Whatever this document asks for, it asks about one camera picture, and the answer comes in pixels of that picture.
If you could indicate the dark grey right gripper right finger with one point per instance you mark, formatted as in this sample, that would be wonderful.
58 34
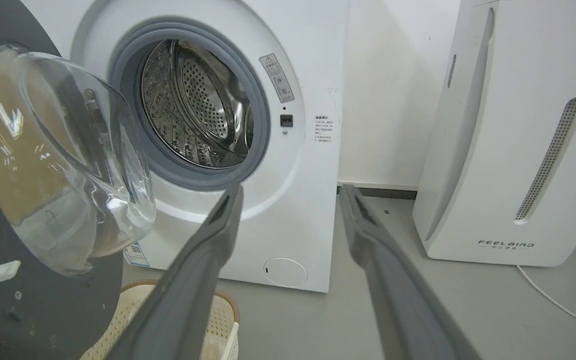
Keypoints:
398 295

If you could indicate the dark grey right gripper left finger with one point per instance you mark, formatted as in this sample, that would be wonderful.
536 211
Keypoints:
188 295

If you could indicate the round glass washing machine door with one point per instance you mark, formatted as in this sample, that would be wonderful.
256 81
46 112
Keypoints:
43 165

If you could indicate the white front-load washing machine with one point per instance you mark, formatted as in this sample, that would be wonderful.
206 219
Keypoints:
288 165

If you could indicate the cream perforated laundry basket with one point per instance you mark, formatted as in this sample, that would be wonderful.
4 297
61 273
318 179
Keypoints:
218 325

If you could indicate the blue white energy label sticker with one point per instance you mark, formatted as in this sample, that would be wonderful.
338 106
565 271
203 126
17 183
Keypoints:
136 254

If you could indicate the small text label sticker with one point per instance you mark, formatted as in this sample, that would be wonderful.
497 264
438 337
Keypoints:
324 129

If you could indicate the white tower air purifier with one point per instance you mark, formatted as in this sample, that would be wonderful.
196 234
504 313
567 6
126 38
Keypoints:
518 130

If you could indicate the grey warning sticker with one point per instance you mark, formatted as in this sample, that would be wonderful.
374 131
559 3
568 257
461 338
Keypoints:
277 78

